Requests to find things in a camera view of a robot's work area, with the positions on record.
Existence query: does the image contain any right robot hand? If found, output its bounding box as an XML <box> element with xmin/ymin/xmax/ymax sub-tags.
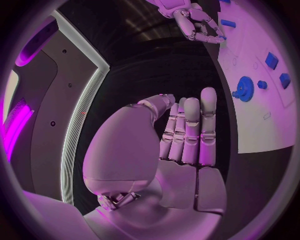
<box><xmin>172</xmin><ymin>7</ymin><xmax>228</xmax><ymax>45</ymax></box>

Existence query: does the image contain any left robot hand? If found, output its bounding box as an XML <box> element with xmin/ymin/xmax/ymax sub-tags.
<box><xmin>82</xmin><ymin>86</ymin><xmax>228</xmax><ymax>240</ymax></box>

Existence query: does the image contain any white task board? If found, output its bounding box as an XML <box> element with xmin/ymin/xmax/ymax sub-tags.
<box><xmin>215</xmin><ymin>0</ymin><xmax>299</xmax><ymax>155</ymax></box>

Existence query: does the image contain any blue cylinder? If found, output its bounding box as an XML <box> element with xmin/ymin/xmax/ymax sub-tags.
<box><xmin>220</xmin><ymin>18</ymin><xmax>237</xmax><ymax>29</ymax></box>

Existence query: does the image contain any blue gear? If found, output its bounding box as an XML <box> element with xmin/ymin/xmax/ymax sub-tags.
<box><xmin>231</xmin><ymin>75</ymin><xmax>255</xmax><ymax>103</ymax></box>

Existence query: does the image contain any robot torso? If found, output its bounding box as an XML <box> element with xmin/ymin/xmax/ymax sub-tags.
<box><xmin>2</xmin><ymin>9</ymin><xmax>111</xmax><ymax>206</ymax></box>

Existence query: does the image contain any blue block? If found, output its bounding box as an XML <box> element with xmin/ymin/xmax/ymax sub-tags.
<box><xmin>278</xmin><ymin>72</ymin><xmax>292</xmax><ymax>90</ymax></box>
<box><xmin>264</xmin><ymin>51</ymin><xmax>280</xmax><ymax>71</ymax></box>

